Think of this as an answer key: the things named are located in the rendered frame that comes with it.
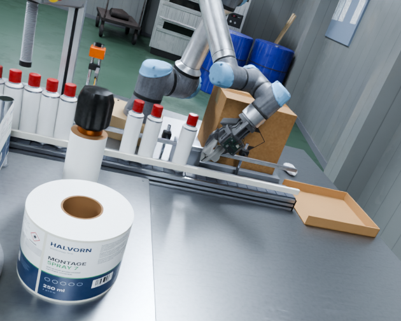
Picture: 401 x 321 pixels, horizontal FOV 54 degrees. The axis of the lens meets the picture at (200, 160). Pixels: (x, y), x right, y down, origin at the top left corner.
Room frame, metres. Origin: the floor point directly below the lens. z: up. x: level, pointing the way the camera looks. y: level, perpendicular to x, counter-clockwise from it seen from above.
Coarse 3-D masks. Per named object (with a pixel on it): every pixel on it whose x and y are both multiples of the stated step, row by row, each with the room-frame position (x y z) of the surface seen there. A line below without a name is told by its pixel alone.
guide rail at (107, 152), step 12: (12, 132) 1.03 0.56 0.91; (24, 132) 1.04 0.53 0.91; (60, 144) 1.07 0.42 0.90; (120, 156) 1.12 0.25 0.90; (132, 156) 1.13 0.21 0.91; (168, 168) 1.17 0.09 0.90; (180, 168) 1.18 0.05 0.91; (192, 168) 1.19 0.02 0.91; (228, 180) 1.23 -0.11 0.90; (240, 180) 1.24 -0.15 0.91; (252, 180) 1.25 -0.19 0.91; (288, 192) 1.29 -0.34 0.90
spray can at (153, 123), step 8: (152, 112) 1.17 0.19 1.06; (160, 112) 1.18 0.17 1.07; (152, 120) 1.16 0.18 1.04; (160, 120) 1.18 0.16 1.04; (144, 128) 1.17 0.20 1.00; (152, 128) 1.16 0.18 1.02; (160, 128) 1.19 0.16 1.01; (144, 136) 1.16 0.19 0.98; (152, 136) 1.16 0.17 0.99; (144, 144) 1.16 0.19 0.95; (152, 144) 1.17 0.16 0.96; (144, 152) 1.16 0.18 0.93; (152, 152) 1.17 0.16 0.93
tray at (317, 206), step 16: (304, 192) 1.49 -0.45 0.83; (320, 192) 1.52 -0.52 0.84; (336, 192) 1.54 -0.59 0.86; (304, 208) 1.35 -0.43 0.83; (320, 208) 1.39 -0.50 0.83; (336, 208) 1.44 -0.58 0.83; (352, 208) 1.48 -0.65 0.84; (304, 224) 1.23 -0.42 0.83; (320, 224) 1.24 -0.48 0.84; (336, 224) 1.26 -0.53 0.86; (352, 224) 1.28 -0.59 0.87; (368, 224) 1.37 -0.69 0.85
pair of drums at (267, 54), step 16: (240, 48) 5.95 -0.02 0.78; (256, 48) 6.27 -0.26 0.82; (272, 48) 6.14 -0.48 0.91; (288, 48) 6.62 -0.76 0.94; (208, 64) 5.97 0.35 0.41; (240, 64) 6.02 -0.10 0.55; (256, 64) 6.19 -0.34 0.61; (272, 64) 6.14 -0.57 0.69; (288, 64) 6.31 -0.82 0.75; (208, 80) 5.93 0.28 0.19; (272, 80) 6.16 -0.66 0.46
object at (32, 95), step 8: (32, 80) 1.07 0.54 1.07; (40, 80) 1.09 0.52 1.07; (24, 88) 1.07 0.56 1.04; (32, 88) 1.07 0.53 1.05; (40, 88) 1.10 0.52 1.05; (24, 96) 1.07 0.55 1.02; (32, 96) 1.07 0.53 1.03; (40, 96) 1.09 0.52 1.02; (24, 104) 1.06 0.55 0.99; (32, 104) 1.07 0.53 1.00; (24, 112) 1.06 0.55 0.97; (32, 112) 1.07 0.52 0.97; (24, 120) 1.06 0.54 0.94; (32, 120) 1.07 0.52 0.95; (24, 128) 1.06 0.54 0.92; (32, 128) 1.07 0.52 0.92
